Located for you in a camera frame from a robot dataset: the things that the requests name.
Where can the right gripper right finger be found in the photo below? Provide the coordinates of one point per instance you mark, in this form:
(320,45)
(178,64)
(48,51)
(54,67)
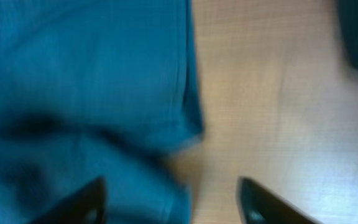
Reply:
(258,205)

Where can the blue denim shorts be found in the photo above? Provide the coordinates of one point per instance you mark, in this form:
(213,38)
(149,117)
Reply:
(95,94)

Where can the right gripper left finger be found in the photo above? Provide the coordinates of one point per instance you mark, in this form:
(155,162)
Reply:
(87,205)

